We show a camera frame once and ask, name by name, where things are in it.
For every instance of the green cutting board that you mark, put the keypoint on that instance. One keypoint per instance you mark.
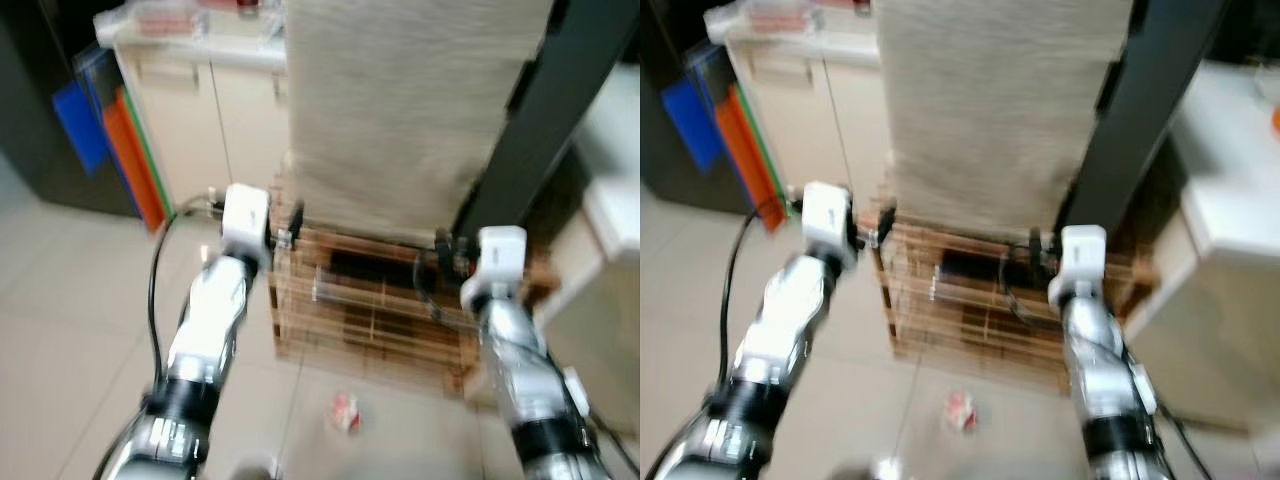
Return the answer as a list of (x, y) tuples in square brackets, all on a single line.
[(150, 160), (768, 150)]

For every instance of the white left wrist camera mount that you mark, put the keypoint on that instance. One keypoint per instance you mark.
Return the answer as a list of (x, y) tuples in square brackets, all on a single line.
[(245, 215), (828, 215)]

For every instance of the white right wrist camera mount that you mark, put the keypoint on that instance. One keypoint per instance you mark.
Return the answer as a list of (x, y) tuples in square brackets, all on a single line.
[(500, 255), (1083, 255)]

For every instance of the small red white carton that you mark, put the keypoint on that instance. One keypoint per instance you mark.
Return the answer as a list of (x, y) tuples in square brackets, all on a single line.
[(960, 412), (346, 412)]

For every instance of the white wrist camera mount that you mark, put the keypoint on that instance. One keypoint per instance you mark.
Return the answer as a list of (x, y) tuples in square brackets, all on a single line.
[(500, 255), (828, 215), (1083, 255), (245, 215)]

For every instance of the dark grey tall appliance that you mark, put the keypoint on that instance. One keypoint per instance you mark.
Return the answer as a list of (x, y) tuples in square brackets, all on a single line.
[(30, 100), (665, 40)]

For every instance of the orange cutting board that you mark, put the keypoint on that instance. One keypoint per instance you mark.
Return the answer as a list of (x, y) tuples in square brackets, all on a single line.
[(135, 165), (748, 160)]

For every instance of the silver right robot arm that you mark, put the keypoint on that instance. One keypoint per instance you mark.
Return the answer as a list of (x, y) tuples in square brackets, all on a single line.
[(520, 370), (1100, 370)]

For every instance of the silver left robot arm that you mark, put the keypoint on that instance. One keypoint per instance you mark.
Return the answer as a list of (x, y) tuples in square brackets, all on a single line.
[(790, 330), (210, 330)]

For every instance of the wooden wine rack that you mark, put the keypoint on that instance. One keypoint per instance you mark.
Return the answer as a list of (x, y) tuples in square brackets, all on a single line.
[(370, 320), (980, 320)]

